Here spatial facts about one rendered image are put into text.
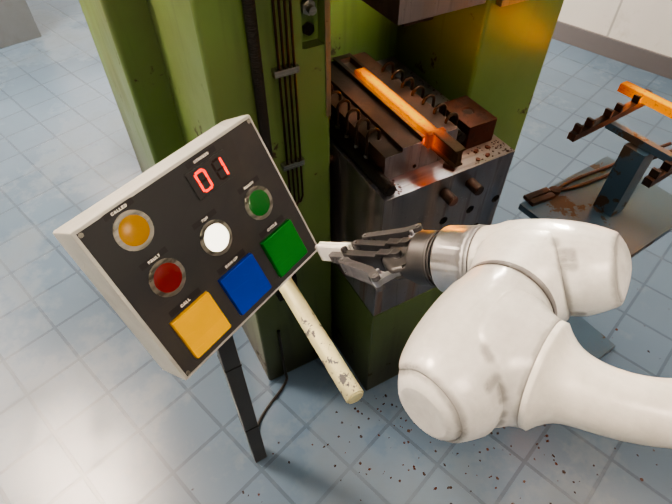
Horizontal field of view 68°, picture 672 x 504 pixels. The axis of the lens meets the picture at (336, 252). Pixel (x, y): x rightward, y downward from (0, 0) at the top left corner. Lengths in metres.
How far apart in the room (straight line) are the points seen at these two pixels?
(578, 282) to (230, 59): 0.72
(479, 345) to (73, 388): 1.79
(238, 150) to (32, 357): 1.55
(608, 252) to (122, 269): 0.60
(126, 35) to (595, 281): 1.20
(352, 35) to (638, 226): 0.96
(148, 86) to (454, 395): 1.24
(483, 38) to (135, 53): 0.86
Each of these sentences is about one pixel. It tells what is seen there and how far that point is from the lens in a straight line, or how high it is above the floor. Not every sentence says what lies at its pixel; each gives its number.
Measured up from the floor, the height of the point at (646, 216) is 0.68.
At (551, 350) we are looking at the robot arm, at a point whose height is 1.31.
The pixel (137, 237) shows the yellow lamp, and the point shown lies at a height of 1.16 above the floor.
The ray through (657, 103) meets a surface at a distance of 1.59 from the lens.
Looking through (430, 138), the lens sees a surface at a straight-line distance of 1.16.
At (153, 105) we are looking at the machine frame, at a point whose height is 0.91.
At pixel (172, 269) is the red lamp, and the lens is 0.78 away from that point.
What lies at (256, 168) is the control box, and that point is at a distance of 0.86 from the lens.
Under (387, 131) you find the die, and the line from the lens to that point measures 1.19.
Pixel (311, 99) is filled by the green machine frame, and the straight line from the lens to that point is 1.12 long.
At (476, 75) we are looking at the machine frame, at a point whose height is 1.01.
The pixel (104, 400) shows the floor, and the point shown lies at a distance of 2.01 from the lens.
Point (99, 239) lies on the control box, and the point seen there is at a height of 1.18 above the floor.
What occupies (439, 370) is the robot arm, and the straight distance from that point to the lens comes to 0.43.
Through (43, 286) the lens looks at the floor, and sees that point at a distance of 2.44.
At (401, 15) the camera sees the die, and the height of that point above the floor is 1.29.
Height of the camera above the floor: 1.67
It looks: 48 degrees down
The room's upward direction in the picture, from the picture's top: straight up
